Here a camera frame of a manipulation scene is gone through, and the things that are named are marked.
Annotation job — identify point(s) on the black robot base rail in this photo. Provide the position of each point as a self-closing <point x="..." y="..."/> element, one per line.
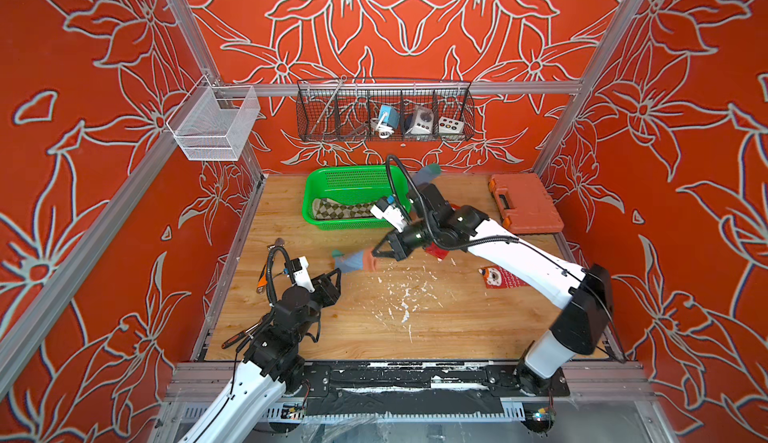
<point x="344" y="388"/>

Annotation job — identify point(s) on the blue white small box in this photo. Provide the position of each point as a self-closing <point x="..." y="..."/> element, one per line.
<point x="387" y="120"/>

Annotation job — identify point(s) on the orange tool case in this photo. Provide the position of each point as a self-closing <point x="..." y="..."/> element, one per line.
<point x="524" y="205"/>

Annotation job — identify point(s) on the orange adjustable wrench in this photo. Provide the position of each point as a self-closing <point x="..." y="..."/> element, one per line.
<point x="262" y="283"/>

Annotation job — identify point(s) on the green plastic basket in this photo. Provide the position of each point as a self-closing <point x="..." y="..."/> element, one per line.
<point x="349" y="185"/>

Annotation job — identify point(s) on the red penguin christmas sock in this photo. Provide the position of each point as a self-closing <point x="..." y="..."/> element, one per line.
<point x="495" y="277"/>

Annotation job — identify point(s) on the brown argyle sock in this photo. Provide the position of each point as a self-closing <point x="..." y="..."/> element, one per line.
<point x="325" y="209"/>

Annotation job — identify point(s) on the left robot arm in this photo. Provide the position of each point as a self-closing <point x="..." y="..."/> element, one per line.
<point x="268" y="363"/>

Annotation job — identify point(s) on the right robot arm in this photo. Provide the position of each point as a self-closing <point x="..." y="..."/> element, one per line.
<point x="583" y="296"/>

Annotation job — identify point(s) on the white power adapter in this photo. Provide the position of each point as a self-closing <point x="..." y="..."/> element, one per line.
<point x="420" y="122"/>

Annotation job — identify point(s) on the black wire wall basket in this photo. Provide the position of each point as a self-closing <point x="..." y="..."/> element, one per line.
<point x="345" y="109"/>

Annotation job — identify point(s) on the red snowflake christmas sock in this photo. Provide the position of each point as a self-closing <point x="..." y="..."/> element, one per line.
<point x="438" y="253"/>

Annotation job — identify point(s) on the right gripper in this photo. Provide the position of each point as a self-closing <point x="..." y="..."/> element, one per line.
<point x="398" y="245"/>

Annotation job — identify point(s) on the clear acrylic wall bin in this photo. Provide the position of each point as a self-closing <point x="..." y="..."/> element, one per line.
<point x="207" y="132"/>

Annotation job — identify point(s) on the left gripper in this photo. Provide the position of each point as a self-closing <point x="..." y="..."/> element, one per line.
<point x="323" y="289"/>

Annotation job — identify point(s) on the white dotted box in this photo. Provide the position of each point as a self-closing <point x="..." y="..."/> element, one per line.
<point x="450" y="129"/>

